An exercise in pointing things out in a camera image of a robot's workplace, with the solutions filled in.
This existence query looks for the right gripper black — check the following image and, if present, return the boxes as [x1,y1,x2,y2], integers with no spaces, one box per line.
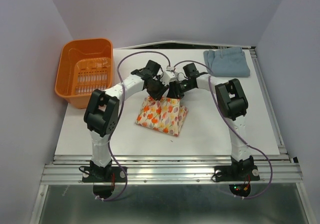
[164,79,194,103]

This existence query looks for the floral orange skirt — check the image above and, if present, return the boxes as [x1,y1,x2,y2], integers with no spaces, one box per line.
[135,96,189,137]

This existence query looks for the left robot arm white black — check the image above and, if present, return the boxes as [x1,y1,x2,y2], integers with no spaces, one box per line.
[79,60,169,183]

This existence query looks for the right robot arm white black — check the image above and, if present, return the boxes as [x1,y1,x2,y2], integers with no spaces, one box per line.
[168,63,260,182]

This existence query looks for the folded light blue skirt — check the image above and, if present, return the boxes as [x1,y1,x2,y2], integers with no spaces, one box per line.
[203,47,251,77]

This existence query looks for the orange plastic basket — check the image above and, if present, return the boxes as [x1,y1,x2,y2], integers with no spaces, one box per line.
[54,38,114,109]

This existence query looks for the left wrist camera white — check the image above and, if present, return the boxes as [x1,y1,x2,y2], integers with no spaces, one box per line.
[160,70,177,86]

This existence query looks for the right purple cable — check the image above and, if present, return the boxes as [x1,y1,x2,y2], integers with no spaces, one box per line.
[173,60,273,201]

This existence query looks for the purple cable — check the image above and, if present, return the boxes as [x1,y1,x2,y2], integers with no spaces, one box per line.
[93,51,173,202]
[173,60,273,201]

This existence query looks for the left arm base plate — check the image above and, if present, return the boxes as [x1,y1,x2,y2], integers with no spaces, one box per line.
[78,162,128,202]

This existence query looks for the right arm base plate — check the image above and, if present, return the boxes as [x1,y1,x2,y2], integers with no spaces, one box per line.
[211,162,260,199]

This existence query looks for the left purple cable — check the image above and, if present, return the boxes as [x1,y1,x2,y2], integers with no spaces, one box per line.
[93,51,173,202]

